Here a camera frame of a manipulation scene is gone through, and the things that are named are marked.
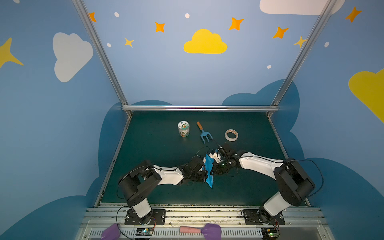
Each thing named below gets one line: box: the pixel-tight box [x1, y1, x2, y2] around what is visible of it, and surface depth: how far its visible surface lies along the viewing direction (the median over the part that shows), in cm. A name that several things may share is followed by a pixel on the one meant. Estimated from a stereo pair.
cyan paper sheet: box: [204, 153, 214, 189], surface depth 88 cm
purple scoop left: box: [101, 223, 121, 240], surface depth 71 cm
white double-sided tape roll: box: [224, 129, 239, 142], surface depth 109 cm
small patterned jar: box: [177, 120, 190, 137], surface depth 106 cm
